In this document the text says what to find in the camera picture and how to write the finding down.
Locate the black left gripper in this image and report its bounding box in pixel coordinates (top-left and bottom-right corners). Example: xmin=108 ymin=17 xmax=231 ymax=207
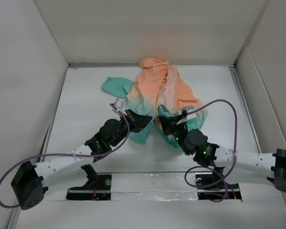
xmin=111 ymin=109 xmax=152 ymax=147

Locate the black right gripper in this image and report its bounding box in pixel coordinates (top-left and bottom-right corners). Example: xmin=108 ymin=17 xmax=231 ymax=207
xmin=159 ymin=114 xmax=190 ymax=156

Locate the orange and teal gradient jacket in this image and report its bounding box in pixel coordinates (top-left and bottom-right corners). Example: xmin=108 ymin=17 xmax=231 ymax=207
xmin=102 ymin=58 xmax=208 ymax=145

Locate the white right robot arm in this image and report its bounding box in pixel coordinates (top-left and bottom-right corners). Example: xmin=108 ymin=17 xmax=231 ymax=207
xmin=159 ymin=115 xmax=286 ymax=193

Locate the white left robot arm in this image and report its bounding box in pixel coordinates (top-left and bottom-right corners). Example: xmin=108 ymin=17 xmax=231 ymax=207
xmin=11 ymin=109 xmax=152 ymax=210

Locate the clear plastic taped strip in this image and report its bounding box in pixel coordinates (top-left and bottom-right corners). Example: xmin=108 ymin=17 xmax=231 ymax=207
xmin=111 ymin=172 xmax=198 ymax=201

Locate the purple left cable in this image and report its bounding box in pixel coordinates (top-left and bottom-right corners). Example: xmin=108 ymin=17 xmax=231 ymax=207
xmin=0 ymin=103 xmax=131 ymax=208

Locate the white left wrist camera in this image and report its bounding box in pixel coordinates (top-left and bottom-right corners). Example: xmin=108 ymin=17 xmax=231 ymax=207
xmin=110 ymin=98 xmax=127 ymax=113

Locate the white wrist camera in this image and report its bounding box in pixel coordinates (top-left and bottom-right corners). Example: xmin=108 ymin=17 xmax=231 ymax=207
xmin=182 ymin=106 xmax=196 ymax=120
xmin=110 ymin=98 xmax=127 ymax=113

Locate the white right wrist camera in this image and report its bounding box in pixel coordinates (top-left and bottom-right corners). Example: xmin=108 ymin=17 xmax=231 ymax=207
xmin=182 ymin=106 xmax=196 ymax=120

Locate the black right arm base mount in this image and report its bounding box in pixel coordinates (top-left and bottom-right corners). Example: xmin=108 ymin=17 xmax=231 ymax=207
xmin=195 ymin=167 xmax=243 ymax=200

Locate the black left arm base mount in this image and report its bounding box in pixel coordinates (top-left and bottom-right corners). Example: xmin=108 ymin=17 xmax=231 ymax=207
xmin=66 ymin=165 xmax=112 ymax=201

